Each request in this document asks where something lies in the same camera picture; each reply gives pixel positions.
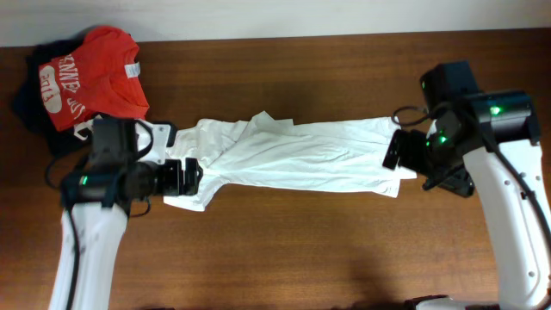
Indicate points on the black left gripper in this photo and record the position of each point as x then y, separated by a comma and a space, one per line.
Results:
190, 176

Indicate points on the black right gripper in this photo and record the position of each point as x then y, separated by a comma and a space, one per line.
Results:
397, 150

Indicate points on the white t-shirt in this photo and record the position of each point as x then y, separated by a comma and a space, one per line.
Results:
339, 156

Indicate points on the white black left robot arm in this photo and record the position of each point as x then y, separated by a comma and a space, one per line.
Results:
127, 163

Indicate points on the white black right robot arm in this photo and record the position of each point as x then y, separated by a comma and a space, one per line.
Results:
485, 144

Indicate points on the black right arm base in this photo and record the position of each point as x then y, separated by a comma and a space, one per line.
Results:
444, 302

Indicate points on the red folded t-shirt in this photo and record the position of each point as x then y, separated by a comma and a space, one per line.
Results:
100, 76

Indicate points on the black folded t-shirt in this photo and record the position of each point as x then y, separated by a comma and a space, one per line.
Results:
28, 106

